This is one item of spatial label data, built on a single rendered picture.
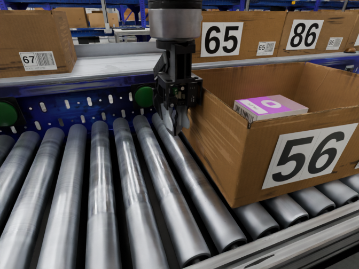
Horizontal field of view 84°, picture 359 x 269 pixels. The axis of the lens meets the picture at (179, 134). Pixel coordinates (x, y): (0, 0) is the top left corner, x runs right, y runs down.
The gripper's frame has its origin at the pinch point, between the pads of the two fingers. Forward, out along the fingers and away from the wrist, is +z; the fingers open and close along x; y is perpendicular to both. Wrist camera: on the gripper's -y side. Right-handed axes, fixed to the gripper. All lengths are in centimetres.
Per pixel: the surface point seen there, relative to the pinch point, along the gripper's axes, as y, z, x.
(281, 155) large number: 21.8, -5.1, 10.6
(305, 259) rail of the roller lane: 30.9, 9.2, 11.7
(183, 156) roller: 4.4, 5.3, 1.0
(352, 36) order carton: -29, -15, 95
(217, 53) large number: -28.8, -11.5, 26.6
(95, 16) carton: -457, -20, -17
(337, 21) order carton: -29, -21, 82
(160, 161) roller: 4.5, 5.2, -4.7
